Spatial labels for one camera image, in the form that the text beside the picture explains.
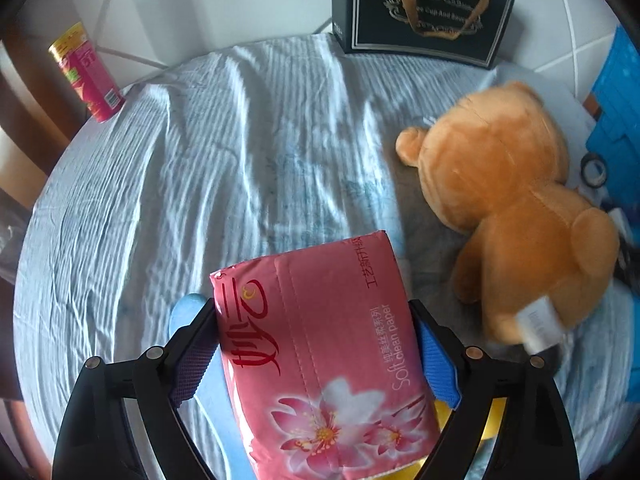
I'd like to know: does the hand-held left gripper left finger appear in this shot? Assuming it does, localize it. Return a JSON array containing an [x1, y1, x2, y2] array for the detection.
[[53, 298, 221, 480]]

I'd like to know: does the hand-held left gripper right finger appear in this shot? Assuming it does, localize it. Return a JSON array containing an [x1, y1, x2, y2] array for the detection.
[[408, 299, 576, 480]]

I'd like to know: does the pink tissue pack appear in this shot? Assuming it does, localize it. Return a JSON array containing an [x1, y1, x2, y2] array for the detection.
[[209, 230, 441, 480]]

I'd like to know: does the yellow object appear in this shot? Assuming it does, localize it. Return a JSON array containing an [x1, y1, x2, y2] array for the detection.
[[387, 395, 503, 480]]

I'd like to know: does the brown teddy bear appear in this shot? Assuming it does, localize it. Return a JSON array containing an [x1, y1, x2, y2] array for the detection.
[[395, 80, 621, 352]]

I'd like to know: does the light blue striped cloth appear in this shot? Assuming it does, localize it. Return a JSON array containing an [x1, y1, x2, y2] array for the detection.
[[12, 33, 640, 480]]

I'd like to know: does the black tape roll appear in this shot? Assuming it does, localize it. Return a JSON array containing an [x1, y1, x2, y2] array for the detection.
[[580, 152, 609, 190]]

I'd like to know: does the pink cylindrical can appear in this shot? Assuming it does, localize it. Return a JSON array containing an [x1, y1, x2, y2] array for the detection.
[[48, 21, 125, 124]]

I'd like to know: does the blue plastic crate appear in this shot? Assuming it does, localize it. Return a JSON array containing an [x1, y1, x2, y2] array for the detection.
[[583, 25, 640, 211]]

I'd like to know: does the black gift bag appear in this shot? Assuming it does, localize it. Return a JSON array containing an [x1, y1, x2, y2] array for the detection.
[[330, 0, 516, 70]]

